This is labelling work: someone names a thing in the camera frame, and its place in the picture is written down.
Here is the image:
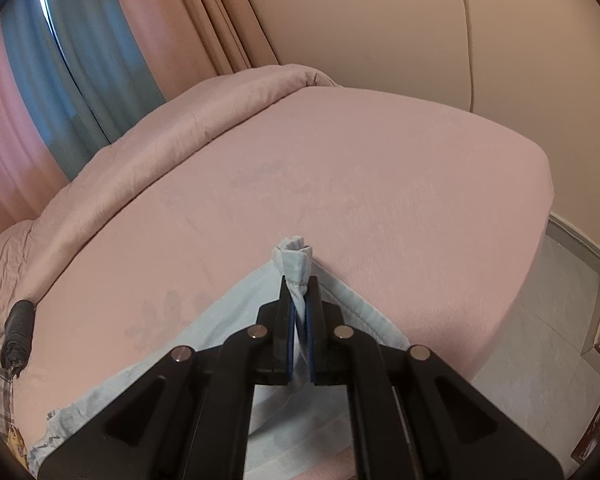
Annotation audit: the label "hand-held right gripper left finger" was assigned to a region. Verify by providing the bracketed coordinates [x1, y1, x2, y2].
[37, 275, 297, 480]

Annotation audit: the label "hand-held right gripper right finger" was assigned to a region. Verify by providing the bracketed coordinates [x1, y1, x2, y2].
[304, 277, 566, 480]

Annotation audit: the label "light blue denim pants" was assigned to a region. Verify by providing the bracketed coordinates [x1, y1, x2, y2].
[27, 234, 411, 480]

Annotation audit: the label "pink bed sheet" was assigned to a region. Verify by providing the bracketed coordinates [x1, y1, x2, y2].
[0, 85, 554, 480]

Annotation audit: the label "pink duvet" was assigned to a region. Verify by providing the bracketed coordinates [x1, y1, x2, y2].
[0, 64, 339, 311]

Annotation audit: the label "dark grey cloth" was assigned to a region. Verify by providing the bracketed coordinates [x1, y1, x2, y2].
[1, 299, 35, 378]

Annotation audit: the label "grey baseboard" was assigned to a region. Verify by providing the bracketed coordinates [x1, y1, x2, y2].
[549, 211, 600, 277]

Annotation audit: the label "reddish brown furniture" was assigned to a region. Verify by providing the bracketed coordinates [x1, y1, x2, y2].
[571, 394, 600, 467]

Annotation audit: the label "pink curtain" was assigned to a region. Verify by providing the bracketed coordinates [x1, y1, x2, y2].
[105, 0, 281, 107]
[0, 22, 72, 241]

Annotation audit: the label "white wall cable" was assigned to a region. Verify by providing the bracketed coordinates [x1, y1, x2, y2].
[457, 0, 477, 111]

